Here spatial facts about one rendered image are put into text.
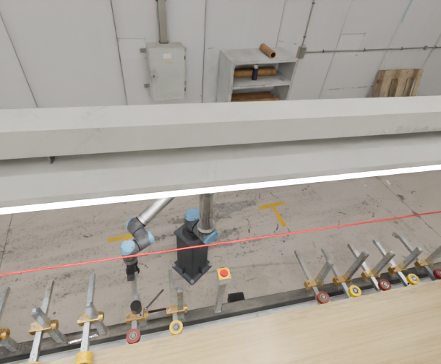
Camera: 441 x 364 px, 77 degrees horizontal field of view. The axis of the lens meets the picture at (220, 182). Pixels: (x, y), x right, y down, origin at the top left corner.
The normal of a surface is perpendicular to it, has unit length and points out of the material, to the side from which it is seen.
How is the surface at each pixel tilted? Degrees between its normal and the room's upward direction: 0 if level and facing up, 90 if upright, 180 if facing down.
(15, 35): 90
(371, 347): 0
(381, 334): 0
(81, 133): 90
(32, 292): 0
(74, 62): 90
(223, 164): 61
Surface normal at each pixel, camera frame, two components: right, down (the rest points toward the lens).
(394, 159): 0.23, 0.24
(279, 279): 0.08, -0.73
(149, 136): 0.22, 0.68
